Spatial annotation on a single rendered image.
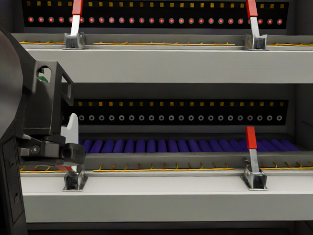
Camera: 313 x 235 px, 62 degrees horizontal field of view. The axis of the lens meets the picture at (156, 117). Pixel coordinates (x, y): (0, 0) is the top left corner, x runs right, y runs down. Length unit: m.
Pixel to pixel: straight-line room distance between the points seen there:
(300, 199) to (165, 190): 0.19
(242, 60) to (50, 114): 0.28
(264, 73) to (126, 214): 0.28
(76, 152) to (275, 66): 0.30
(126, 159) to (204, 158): 0.13
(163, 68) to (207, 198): 0.19
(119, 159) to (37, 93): 0.24
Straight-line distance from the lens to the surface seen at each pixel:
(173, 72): 0.38
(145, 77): 0.38
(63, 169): 0.36
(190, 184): 0.40
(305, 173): 0.49
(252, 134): 0.43
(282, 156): 0.49
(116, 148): 0.48
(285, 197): 0.43
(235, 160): 0.46
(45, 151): 0.22
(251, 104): 0.57
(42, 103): 0.22
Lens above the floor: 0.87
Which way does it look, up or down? level
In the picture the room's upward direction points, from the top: straight up
